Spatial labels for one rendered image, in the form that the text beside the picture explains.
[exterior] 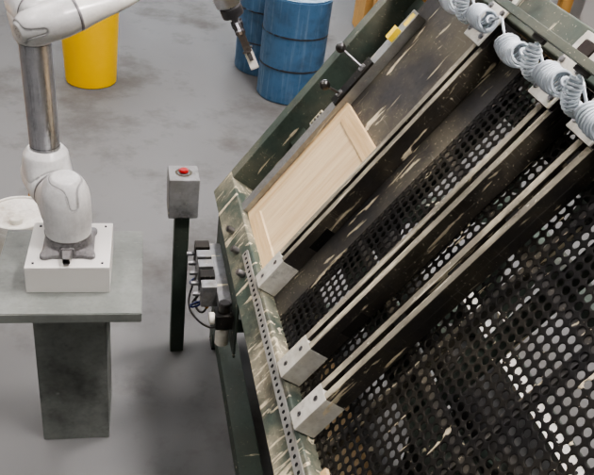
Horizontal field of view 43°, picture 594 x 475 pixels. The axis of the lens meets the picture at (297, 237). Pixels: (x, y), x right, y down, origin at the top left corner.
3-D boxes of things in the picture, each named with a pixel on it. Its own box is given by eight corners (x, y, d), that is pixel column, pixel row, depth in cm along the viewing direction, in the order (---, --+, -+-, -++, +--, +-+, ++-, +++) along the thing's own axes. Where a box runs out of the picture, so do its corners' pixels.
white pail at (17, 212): (-1, 253, 389) (-11, 174, 363) (58, 253, 395) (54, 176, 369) (-12, 291, 363) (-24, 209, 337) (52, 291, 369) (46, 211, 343)
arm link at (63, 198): (52, 249, 247) (47, 191, 235) (35, 221, 259) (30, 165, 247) (99, 237, 255) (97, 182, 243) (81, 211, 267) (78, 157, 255)
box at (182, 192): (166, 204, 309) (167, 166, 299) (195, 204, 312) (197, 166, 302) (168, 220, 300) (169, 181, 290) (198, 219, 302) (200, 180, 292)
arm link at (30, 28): (74, -1, 214) (59, -15, 223) (13, 17, 207) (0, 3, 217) (87, 40, 223) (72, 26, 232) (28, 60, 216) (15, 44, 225)
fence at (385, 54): (249, 208, 289) (240, 204, 287) (420, 16, 258) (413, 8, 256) (251, 215, 285) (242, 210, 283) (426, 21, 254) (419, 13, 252)
